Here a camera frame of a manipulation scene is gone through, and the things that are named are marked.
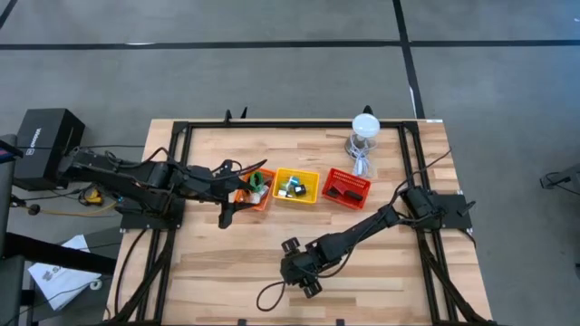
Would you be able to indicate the black charger cube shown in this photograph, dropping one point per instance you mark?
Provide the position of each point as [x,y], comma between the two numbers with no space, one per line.
[300,190]

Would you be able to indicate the black cardboard box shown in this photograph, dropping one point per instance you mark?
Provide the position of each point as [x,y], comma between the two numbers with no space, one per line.
[50,136]

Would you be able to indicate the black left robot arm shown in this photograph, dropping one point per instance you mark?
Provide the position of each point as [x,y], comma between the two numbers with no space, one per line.
[136,176]

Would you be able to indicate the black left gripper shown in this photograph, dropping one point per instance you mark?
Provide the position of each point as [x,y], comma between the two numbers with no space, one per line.
[208,183]

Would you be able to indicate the black round knob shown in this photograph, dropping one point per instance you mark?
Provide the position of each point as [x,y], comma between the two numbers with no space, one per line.
[34,209]

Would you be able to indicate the yellow plastic basket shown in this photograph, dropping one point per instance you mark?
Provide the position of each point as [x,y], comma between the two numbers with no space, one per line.
[312,179]

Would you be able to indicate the white mushroom lamp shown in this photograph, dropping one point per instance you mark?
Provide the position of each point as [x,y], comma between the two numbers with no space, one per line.
[365,125]

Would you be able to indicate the silver white wristwatch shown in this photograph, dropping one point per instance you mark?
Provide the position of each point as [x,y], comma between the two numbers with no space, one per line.
[259,197]

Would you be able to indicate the yellow tool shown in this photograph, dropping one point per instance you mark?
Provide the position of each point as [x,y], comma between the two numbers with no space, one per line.
[93,198]

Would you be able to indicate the black aluminium table frame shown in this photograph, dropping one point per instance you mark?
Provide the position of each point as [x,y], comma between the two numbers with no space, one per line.
[294,124]

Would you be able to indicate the green wristwatch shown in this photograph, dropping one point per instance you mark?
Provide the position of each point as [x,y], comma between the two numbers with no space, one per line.
[257,181]

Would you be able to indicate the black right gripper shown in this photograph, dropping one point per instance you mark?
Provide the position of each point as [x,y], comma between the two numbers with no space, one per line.
[301,267]

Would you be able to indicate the black table clamp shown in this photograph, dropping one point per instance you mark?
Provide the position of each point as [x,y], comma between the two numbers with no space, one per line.
[227,117]
[244,113]
[368,111]

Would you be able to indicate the orange plastic basket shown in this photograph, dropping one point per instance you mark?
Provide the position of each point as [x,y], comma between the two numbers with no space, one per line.
[267,206]

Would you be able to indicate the black desk edge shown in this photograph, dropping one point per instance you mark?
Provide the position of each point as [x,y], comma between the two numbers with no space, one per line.
[45,253]

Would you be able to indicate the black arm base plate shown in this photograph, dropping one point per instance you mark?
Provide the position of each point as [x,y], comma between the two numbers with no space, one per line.
[136,222]
[453,217]

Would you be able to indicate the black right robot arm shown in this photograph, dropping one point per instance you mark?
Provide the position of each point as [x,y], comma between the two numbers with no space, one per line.
[362,231]

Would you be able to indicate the white paper sheet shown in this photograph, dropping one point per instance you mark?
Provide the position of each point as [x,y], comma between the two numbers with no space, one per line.
[59,280]

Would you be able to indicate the red plastic basket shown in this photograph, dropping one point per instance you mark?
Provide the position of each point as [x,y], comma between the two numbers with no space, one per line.
[358,179]

